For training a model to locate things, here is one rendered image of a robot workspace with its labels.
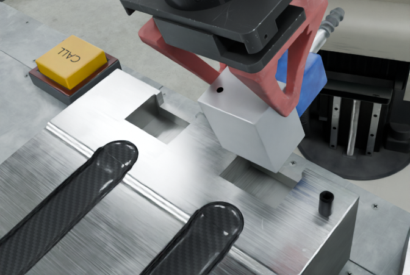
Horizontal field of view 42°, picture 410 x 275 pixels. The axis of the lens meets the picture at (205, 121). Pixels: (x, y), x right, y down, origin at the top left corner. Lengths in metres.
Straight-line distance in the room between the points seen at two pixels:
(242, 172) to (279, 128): 0.11
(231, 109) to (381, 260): 0.21
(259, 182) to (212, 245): 0.08
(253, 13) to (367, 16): 0.46
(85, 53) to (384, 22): 0.37
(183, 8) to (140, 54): 1.72
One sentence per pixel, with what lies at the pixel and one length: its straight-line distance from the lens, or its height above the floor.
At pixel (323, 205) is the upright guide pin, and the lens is 0.38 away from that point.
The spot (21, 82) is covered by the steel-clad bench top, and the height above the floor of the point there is 0.80.
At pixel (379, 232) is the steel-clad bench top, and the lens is 0.49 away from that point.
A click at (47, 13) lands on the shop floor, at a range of 2.38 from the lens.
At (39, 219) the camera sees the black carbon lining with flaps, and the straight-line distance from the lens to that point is 0.44.
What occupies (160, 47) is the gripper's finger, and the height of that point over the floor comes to 1.02.
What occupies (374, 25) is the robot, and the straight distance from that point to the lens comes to 0.71.
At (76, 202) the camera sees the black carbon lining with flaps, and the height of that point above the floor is 0.88.
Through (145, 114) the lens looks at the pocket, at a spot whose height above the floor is 0.88.
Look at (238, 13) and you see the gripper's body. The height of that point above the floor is 1.06.
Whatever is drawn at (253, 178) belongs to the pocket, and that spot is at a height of 0.86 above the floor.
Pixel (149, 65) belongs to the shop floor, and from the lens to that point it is 1.94.
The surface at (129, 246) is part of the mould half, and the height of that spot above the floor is 0.89.
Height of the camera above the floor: 1.21
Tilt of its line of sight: 46 degrees down
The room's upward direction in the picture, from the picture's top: 10 degrees counter-clockwise
